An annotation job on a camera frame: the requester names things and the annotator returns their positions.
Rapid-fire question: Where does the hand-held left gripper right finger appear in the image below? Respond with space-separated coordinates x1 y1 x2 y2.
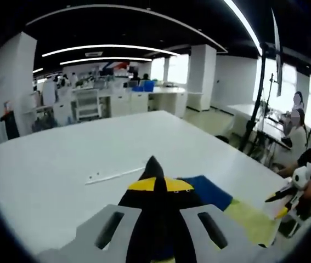
164 176 272 263

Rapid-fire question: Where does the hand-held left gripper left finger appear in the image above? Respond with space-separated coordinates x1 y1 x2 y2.
38 176 157 263

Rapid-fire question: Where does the yellow blue black garment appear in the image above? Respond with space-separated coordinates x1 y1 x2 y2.
116 155 279 263

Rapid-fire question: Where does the template line marking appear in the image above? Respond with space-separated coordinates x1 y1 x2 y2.
85 166 146 186

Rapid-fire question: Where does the long white table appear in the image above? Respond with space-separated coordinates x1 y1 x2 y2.
226 103 292 150

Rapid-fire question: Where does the black tripod stand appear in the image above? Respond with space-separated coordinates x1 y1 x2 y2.
239 8 285 165

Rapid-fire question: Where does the white shelf cart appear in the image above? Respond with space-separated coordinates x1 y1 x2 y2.
72 89 100 121

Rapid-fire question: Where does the white counter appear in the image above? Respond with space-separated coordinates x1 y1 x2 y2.
111 86 188 118

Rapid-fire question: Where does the white square pillar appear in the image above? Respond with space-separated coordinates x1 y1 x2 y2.
0 31 38 138
186 43 218 112

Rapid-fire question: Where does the black cabinet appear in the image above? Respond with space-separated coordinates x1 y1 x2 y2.
0 111 21 140

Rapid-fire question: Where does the blue bin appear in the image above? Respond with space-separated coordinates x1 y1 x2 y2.
132 80 156 93

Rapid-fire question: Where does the curved ceiling light strip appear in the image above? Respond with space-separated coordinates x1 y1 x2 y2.
42 44 181 58
222 0 263 55
60 56 153 66

